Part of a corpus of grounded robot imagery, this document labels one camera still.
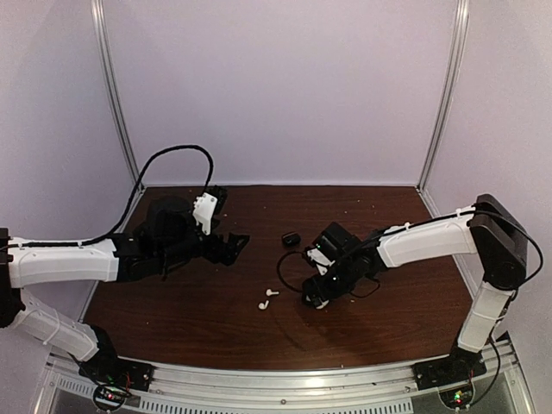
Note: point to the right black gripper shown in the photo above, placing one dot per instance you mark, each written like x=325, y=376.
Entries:
x=315, y=285

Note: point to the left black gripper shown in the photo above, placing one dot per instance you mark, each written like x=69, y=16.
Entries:
x=229, y=252

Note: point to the black earbud charging case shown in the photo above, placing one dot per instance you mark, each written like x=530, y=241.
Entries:
x=291, y=239

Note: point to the white earbud charging case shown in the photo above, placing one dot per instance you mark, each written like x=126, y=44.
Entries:
x=315, y=303

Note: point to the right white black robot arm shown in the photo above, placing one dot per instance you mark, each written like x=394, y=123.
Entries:
x=485, y=229

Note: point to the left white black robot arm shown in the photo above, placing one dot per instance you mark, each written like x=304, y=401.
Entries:
x=173, y=233

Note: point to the right circuit board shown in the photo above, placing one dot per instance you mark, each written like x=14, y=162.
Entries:
x=457, y=398

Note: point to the circuit board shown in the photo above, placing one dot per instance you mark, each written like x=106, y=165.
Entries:
x=457, y=398
x=109, y=398

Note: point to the left circuit board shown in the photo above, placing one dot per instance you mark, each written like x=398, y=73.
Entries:
x=109, y=398

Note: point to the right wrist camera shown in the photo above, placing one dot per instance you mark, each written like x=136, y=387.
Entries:
x=319, y=260

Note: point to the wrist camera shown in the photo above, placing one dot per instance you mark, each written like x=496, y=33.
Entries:
x=319, y=260
x=207, y=206

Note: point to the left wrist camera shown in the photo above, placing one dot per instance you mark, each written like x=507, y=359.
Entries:
x=207, y=206

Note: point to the aluminium front rail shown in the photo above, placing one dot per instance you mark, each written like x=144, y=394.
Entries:
x=386, y=388

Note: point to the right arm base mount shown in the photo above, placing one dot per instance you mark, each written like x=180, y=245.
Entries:
x=448, y=370

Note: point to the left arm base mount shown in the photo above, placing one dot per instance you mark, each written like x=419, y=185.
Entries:
x=125, y=374

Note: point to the left aluminium frame post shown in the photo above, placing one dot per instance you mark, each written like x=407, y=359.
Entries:
x=111, y=87

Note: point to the aluminium frame post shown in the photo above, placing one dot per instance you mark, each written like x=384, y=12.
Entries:
x=111, y=87
x=456, y=51

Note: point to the right aluminium frame post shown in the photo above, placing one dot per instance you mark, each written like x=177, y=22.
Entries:
x=456, y=51

